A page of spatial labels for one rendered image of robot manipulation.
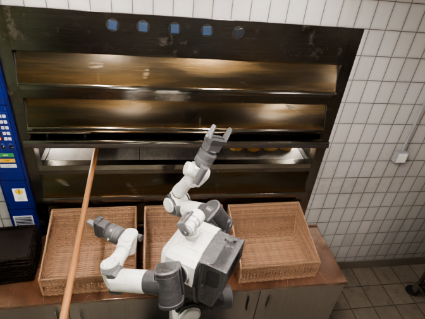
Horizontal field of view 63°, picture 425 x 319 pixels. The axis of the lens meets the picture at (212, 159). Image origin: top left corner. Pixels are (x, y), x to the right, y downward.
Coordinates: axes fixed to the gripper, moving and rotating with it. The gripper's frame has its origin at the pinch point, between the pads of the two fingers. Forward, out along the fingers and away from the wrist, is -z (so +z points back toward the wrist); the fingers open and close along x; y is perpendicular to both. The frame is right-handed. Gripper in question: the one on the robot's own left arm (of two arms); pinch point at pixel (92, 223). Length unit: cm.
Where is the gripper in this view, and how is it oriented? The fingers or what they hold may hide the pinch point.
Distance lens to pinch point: 190.8
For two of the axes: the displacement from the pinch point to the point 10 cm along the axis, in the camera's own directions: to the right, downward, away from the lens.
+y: 4.3, -4.7, 7.7
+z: 9.0, 3.1, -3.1
